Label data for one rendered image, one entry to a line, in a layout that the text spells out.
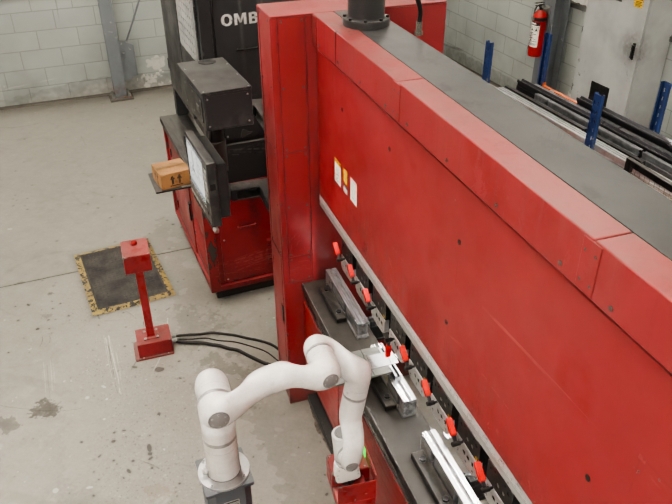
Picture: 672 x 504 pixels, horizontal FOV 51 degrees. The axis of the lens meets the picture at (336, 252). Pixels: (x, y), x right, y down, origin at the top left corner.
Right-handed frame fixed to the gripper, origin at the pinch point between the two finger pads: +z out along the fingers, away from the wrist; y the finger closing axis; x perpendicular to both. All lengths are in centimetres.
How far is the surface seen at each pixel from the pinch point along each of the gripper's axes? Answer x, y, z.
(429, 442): 5.2, -32.9, -19.4
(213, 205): -135, 29, -65
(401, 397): -21.0, -30.3, -19.7
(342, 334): -79, -19, -11
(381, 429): -14.5, -19.0, -11.1
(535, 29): -495, -338, -2
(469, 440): 35, -36, -52
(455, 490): 28.8, -34.1, -19.0
